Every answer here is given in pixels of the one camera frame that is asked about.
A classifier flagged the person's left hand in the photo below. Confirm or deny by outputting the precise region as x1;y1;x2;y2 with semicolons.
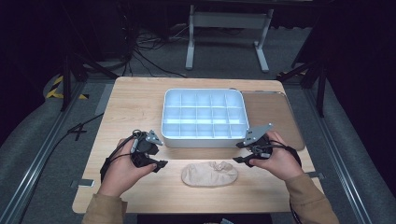
97;138;158;198

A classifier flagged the yellow black hazard tape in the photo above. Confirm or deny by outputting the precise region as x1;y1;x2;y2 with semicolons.
45;75;91;101

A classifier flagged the right hand-held gripper cable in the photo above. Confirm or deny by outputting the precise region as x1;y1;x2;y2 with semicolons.
262;139;303;224

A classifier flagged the left hand-held gripper cable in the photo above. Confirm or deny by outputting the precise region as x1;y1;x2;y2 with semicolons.
99;129;148;183

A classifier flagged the beige sock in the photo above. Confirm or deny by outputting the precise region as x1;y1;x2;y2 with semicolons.
180;161;239;189

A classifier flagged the aluminium floor rail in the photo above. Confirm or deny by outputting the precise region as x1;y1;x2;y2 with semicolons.
0;79;89;224
302;87;374;224

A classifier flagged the black tripod stand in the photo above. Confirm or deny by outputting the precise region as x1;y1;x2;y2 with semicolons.
60;50;120;113
276;58;329;119

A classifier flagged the white metal desk frame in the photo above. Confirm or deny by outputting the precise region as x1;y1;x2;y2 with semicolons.
184;4;276;75

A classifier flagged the white compartment storage box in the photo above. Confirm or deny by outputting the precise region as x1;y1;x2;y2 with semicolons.
160;88;250;149

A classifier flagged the person's right hand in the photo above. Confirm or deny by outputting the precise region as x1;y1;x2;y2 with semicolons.
248;130;302;182

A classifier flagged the black floor cable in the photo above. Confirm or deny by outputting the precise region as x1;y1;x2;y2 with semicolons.
18;112;106;224

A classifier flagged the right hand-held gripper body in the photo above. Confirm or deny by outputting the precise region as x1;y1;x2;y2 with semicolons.
244;123;275;161

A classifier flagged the clear box lid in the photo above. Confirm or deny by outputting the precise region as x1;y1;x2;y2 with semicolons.
241;90;306;153

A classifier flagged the bundle of black floor cables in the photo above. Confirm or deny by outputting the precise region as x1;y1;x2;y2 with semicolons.
120;26;189;79

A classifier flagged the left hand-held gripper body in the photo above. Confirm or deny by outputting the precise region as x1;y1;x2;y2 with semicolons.
130;129;163;169

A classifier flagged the hand-held gripper cable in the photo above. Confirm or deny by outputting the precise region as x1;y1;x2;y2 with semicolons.
262;139;303;224
99;129;148;183

